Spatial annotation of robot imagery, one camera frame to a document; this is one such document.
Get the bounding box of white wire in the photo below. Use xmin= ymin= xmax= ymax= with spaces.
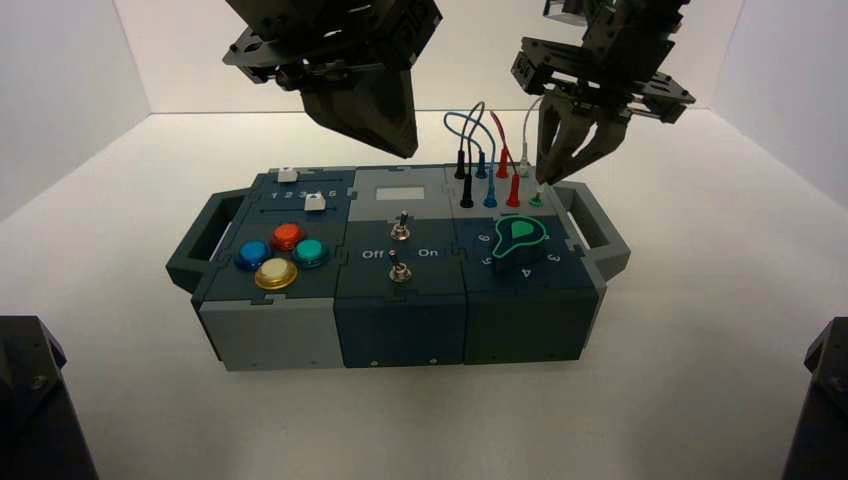
xmin=521 ymin=97 xmax=547 ymax=203

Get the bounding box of green push button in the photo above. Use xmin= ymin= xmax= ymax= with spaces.
xmin=292 ymin=238 xmax=331 ymax=270

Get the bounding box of yellow push button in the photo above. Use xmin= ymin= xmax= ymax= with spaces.
xmin=254 ymin=257 xmax=299 ymax=291

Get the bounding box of black wire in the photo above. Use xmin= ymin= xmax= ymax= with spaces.
xmin=453 ymin=101 xmax=488 ymax=211

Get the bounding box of white display window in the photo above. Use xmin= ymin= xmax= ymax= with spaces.
xmin=376 ymin=186 xmax=427 ymax=203

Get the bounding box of green rotary knob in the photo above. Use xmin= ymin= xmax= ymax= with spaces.
xmin=490 ymin=215 xmax=550 ymax=274

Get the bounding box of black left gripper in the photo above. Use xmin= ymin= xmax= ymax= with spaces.
xmin=222 ymin=0 xmax=444 ymax=160

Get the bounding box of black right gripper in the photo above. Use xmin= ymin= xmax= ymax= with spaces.
xmin=511 ymin=0 xmax=697 ymax=185

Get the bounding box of blue wire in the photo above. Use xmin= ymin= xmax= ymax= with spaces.
xmin=443 ymin=111 xmax=500 ymax=210

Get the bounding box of blue push button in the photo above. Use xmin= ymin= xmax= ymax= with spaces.
xmin=237 ymin=239 xmax=274 ymax=272

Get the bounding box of red wire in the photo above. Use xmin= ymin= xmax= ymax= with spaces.
xmin=490 ymin=109 xmax=523 ymax=209

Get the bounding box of grey and teal task box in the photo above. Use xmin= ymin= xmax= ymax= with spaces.
xmin=165 ymin=164 xmax=633 ymax=372

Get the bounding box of red push button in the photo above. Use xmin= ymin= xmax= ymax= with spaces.
xmin=271 ymin=222 xmax=307 ymax=253

